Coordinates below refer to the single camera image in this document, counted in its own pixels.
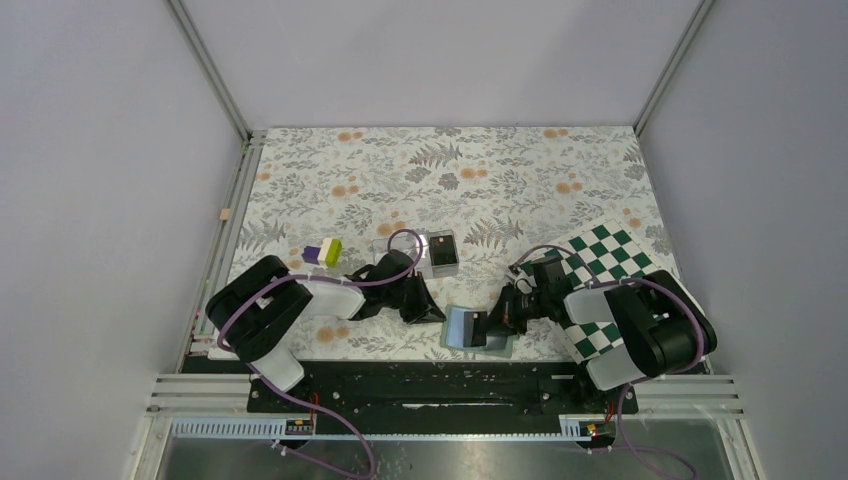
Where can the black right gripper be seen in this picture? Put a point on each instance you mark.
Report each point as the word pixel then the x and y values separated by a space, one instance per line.
pixel 504 318

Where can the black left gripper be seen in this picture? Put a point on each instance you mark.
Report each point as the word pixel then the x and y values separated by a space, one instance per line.
pixel 425 309

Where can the clear card box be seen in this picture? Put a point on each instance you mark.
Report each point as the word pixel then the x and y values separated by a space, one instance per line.
pixel 413 244

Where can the green card holder wallet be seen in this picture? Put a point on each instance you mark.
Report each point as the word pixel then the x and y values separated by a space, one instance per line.
pixel 457 334

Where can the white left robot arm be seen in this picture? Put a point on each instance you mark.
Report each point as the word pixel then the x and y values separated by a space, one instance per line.
pixel 254 312

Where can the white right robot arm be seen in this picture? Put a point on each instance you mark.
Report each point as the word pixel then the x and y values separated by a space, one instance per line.
pixel 661 328

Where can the dark credit card stack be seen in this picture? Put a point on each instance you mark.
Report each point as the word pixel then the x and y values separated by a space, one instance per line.
pixel 442 250

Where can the purple white green block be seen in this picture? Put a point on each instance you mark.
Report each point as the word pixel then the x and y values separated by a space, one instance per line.
pixel 327 254

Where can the green white checkerboard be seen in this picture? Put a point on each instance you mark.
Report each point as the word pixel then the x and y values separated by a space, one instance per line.
pixel 607 250

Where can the floral patterned table mat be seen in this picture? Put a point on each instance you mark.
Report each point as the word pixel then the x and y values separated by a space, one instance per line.
pixel 501 190

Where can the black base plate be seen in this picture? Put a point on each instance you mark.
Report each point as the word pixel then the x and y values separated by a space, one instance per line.
pixel 427 397

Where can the aluminium frame rail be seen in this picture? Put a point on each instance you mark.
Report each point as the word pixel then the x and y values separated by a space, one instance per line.
pixel 217 395

